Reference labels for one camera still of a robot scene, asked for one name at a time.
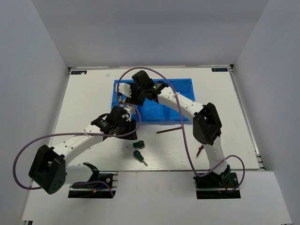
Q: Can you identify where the green stubby screwdriver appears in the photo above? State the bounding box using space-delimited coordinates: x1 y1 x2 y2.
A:
127 141 145 149
133 150 148 166

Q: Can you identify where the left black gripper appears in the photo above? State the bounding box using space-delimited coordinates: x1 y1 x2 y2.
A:
115 118 138 140

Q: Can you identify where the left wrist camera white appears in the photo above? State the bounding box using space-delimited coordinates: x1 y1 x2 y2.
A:
123 105 131 115

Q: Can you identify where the left corner label sticker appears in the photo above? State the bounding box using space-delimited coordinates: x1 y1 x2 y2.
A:
71 71 87 75

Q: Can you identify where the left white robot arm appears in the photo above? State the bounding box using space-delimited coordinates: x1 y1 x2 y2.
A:
29 104 141 195

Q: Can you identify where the right bent hex key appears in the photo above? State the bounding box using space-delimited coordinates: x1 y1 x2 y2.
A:
196 145 204 157

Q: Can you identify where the blue three-compartment bin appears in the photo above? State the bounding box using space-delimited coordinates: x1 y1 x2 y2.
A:
111 78 195 124

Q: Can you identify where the long dark hex key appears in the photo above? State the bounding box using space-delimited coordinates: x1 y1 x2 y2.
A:
156 127 182 134

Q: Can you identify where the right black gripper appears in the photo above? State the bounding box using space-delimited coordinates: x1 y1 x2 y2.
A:
126 82 147 106

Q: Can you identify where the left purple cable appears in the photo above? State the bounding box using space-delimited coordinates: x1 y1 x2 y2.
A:
13 103 142 190

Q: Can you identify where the corner label sticker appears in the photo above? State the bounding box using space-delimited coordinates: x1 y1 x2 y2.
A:
211 67 228 72
71 71 87 75

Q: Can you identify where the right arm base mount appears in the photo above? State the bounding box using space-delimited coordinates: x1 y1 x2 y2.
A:
193 172 241 200

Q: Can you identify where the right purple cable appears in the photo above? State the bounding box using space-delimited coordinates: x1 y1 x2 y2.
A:
116 67 246 193

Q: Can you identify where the right corner label sticker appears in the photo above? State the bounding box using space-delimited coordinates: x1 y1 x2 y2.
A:
211 67 228 72

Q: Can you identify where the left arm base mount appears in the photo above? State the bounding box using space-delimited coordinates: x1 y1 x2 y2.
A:
68 172 118 199

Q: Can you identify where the purple cable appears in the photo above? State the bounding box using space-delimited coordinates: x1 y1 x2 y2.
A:
13 103 142 190
116 67 246 193

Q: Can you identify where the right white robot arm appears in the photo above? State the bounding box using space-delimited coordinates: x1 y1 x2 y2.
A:
130 70 231 187

